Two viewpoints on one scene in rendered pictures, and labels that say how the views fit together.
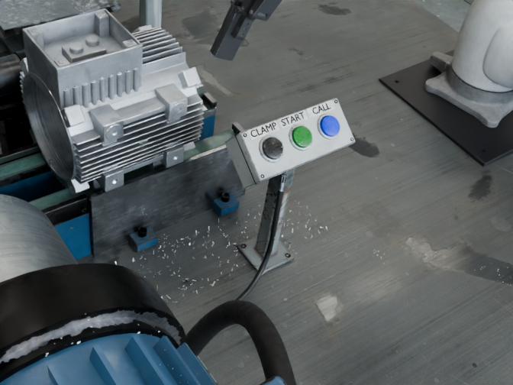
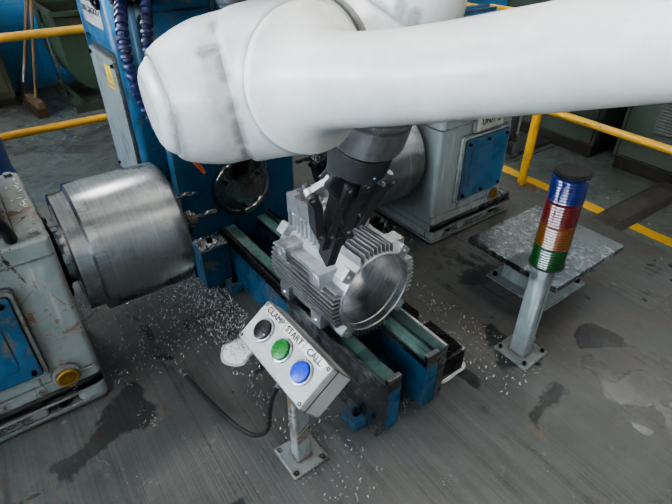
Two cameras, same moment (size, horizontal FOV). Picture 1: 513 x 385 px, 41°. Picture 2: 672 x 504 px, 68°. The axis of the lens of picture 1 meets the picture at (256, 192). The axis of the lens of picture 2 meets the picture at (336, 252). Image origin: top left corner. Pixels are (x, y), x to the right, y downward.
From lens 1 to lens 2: 1.01 m
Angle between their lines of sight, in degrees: 71
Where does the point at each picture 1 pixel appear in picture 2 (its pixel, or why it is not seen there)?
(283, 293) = (252, 470)
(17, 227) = (142, 197)
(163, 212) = not seen: hidden behind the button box
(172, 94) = (321, 268)
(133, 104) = (312, 256)
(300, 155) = (267, 357)
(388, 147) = not seen: outside the picture
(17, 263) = (109, 195)
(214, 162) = (351, 368)
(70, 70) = (291, 199)
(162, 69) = (345, 257)
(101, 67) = (304, 213)
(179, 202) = not seen: hidden behind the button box
